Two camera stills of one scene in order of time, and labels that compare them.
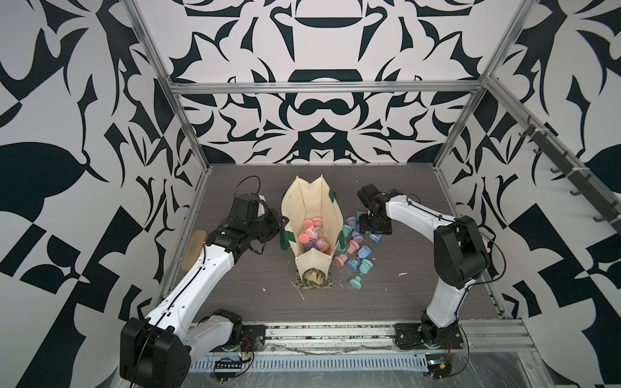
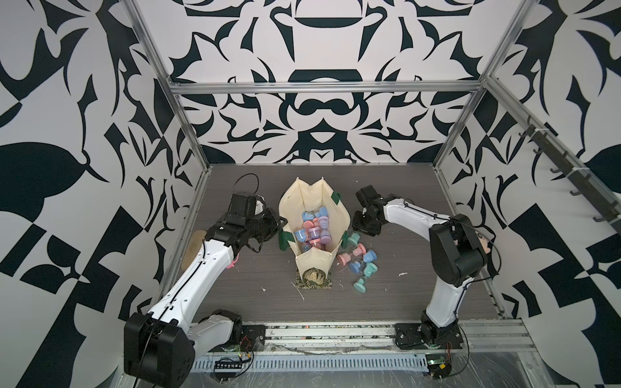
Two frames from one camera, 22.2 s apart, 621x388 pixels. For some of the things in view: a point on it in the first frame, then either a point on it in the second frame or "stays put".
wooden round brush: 193,248 stays put
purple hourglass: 311,243 → 314,233
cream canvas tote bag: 314,225 stays put
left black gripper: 276,225 stays put
